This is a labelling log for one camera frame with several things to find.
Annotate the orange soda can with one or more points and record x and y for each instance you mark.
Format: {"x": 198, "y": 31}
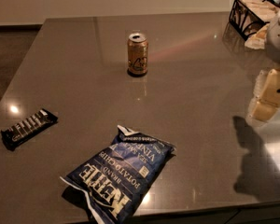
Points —
{"x": 137, "y": 54}

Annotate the black rxbar chocolate bar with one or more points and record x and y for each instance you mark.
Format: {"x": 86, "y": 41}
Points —
{"x": 28, "y": 128}

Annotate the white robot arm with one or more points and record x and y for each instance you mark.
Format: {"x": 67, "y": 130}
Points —
{"x": 272, "y": 43}

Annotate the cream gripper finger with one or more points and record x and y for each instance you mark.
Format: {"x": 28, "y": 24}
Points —
{"x": 270, "y": 93}
{"x": 259, "y": 111}

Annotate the black wire basket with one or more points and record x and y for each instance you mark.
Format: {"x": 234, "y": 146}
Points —
{"x": 248, "y": 16}

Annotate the blue kettle chips bag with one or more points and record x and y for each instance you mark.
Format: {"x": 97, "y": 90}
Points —
{"x": 116, "y": 179}

